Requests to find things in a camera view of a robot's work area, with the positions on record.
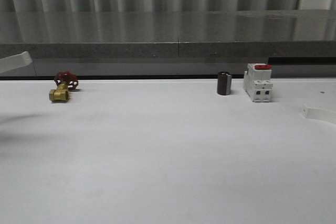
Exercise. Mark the brass valve red handwheel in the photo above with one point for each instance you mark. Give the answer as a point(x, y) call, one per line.
point(65, 82)

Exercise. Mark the grey stone counter ledge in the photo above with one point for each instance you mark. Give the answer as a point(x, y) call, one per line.
point(297, 43)

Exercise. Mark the white circuit breaker red switch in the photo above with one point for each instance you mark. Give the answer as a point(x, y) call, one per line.
point(257, 82)

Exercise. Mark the white pipe clamp half with boss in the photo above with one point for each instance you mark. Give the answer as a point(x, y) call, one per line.
point(15, 61)

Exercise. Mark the dark cylindrical capacitor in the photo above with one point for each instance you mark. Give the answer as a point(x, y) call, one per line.
point(224, 81)

